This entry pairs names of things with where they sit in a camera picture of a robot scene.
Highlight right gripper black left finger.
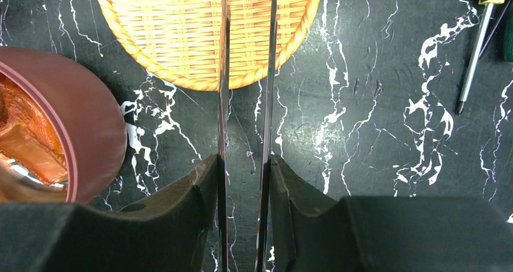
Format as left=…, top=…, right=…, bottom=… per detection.
left=1, top=154, right=218, bottom=271

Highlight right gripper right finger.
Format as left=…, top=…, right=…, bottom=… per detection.
left=270, top=156, right=512, bottom=271

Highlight metal food tongs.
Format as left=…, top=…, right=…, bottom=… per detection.
left=217, top=0, right=278, bottom=271

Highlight red steel lunch bowl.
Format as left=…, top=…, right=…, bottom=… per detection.
left=1, top=47, right=128, bottom=203

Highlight fried chicken pieces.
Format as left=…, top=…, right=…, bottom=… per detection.
left=1, top=75, right=68, bottom=185

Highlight orange green screwdriver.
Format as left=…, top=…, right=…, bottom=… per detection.
left=503, top=12, right=513, bottom=63

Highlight yellow black screwdriver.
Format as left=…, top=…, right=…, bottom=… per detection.
left=455, top=0, right=506, bottom=115

